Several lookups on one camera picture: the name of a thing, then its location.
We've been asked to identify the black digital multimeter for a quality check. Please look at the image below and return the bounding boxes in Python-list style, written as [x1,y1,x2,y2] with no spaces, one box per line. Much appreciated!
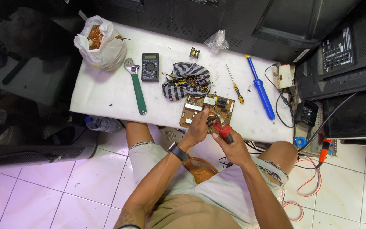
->
[141,53,160,83]

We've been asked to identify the white bag of copper wire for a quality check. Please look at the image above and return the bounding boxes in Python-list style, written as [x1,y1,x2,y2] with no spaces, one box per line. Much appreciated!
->
[74,15,128,72]

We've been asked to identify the orange cable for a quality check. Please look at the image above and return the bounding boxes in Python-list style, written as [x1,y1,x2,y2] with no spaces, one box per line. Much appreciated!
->
[281,156,322,222]

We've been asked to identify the person's right hand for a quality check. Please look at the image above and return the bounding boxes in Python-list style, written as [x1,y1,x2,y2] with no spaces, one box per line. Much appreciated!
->
[212,129,254,168]

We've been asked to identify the black power adapter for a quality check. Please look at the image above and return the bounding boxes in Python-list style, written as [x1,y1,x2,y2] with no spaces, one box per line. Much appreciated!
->
[294,100,320,128]

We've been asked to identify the black wristwatch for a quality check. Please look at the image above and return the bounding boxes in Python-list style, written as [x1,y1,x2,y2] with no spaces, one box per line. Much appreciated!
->
[167,141,190,162]

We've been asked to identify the green-handled adjustable wrench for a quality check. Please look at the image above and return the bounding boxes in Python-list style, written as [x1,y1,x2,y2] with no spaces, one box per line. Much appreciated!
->
[123,57,147,115]

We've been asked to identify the blue tape roll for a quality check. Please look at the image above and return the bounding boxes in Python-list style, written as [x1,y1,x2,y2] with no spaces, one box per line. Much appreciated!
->
[294,136,308,148]

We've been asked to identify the tan shirt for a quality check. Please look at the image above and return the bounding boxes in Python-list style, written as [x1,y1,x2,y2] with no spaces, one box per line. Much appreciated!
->
[143,193,244,229]

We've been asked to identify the black flat monitor panel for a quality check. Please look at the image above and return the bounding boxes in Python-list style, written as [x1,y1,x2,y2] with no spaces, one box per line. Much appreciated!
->
[322,86,366,140]

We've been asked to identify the blue desoldering pump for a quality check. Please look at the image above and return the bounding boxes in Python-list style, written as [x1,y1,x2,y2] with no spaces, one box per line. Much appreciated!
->
[245,54,276,121]

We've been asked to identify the grey metal bracket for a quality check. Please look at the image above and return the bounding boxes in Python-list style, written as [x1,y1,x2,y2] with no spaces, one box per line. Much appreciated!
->
[293,108,338,157]

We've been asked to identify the clear crumpled plastic bag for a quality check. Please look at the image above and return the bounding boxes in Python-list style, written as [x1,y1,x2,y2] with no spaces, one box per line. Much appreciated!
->
[203,29,230,54]

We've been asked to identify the white power adapter box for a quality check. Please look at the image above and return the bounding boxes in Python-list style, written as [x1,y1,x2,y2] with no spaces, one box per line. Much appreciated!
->
[272,64,295,90]

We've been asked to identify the yellow-black screwdriver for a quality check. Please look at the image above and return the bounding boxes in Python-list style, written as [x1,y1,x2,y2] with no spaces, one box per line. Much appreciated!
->
[225,63,245,105]

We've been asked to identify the orange-handled soldering iron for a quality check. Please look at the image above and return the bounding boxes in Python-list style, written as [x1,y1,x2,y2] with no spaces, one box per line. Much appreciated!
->
[317,138,333,166]

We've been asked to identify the black television back panel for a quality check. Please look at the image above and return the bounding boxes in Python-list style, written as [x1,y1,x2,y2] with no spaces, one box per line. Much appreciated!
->
[96,0,361,65]

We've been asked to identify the brown wicker stool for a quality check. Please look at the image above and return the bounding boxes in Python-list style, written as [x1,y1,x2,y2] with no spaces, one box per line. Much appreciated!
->
[182,156,219,185]

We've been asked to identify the thin black cable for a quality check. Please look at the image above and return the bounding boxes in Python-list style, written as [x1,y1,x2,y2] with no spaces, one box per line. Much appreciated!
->
[264,64,295,128]

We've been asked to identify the person's left hand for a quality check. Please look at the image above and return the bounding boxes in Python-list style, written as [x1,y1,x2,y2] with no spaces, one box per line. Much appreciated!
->
[184,108,214,146]

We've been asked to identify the red-handled cutting pliers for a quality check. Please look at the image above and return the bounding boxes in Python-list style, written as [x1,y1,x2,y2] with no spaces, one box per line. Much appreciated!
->
[214,122,234,145]

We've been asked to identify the clear plastic water bottle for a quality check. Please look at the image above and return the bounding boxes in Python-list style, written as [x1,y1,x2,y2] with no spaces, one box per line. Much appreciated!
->
[84,115,124,133]

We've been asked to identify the thick black cable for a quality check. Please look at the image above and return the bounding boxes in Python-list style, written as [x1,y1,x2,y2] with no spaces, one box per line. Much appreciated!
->
[297,92,359,154]

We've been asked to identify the striped bag of electronic parts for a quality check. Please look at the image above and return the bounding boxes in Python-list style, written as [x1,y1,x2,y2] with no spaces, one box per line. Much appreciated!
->
[162,62,212,102]

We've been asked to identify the brown circuit board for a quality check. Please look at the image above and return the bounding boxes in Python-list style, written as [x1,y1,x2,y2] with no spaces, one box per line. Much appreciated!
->
[179,93,236,135]

